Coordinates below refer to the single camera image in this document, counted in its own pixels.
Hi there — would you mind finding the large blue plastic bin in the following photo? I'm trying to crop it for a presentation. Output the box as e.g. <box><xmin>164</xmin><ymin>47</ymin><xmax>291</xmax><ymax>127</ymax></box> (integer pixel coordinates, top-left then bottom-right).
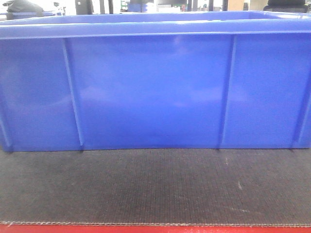
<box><xmin>0</xmin><ymin>11</ymin><xmax>311</xmax><ymax>151</ymax></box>

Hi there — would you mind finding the dark woven conveyor belt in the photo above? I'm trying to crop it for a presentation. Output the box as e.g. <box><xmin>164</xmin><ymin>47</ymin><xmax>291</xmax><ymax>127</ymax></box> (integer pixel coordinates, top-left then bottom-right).
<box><xmin>0</xmin><ymin>149</ymin><xmax>311</xmax><ymax>227</ymax></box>

